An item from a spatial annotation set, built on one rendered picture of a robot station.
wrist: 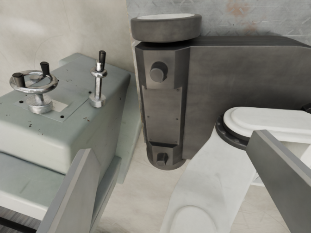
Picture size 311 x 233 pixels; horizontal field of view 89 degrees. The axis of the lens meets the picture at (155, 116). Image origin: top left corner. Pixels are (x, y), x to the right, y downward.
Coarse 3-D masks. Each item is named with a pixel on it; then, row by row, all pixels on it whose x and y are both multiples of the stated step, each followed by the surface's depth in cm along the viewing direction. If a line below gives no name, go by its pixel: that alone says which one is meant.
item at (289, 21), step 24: (144, 0) 52; (168, 0) 50; (192, 0) 49; (216, 0) 48; (240, 0) 47; (264, 0) 46; (288, 0) 45; (216, 24) 51; (240, 24) 50; (264, 24) 49; (288, 24) 48
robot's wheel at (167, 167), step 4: (148, 156) 73; (180, 160) 69; (184, 160) 71; (152, 164) 72; (156, 164) 70; (176, 164) 69; (180, 164) 70; (160, 168) 71; (164, 168) 70; (168, 168) 70; (172, 168) 70; (176, 168) 71
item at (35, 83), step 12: (24, 72) 48; (36, 72) 50; (48, 72) 50; (12, 84) 43; (24, 84) 43; (36, 84) 47; (48, 84) 47; (36, 96) 50; (48, 96) 55; (36, 108) 50; (48, 108) 53
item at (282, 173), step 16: (256, 144) 10; (272, 144) 8; (256, 160) 10; (272, 160) 8; (288, 160) 8; (272, 176) 8; (288, 176) 7; (304, 176) 7; (272, 192) 9; (288, 192) 8; (304, 192) 7; (288, 208) 8; (304, 208) 7; (288, 224) 8; (304, 224) 7
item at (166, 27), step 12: (132, 24) 42; (144, 24) 38; (156, 24) 37; (168, 24) 37; (180, 24) 37; (192, 24) 39; (132, 36) 45; (144, 36) 40; (156, 36) 39; (168, 36) 38; (180, 36) 39; (192, 36) 41
